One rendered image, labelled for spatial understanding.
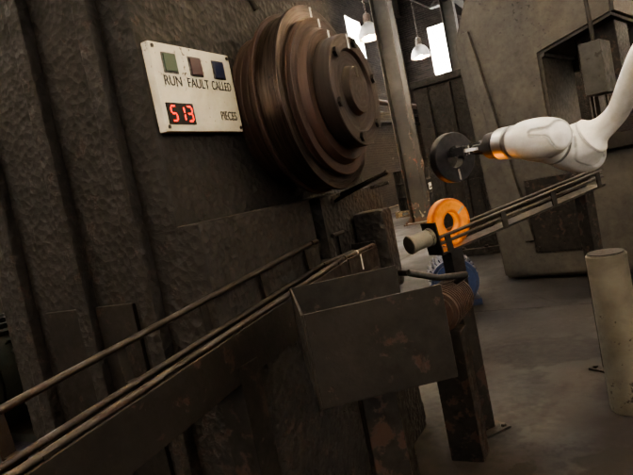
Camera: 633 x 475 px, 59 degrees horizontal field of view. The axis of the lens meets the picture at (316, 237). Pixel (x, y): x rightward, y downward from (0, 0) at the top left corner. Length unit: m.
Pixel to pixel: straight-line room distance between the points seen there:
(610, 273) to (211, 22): 1.37
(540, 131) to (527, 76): 2.55
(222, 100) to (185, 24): 0.18
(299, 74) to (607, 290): 1.17
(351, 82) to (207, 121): 0.37
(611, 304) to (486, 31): 2.61
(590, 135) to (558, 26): 2.44
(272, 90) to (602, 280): 1.19
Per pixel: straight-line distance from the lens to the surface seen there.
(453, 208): 1.89
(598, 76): 3.71
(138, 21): 1.25
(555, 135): 1.52
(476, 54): 4.23
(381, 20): 10.75
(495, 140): 1.62
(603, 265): 1.96
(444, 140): 1.79
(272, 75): 1.32
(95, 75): 1.25
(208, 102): 1.30
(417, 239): 1.79
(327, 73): 1.35
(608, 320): 2.00
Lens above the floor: 0.88
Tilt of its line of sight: 4 degrees down
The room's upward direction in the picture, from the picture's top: 12 degrees counter-clockwise
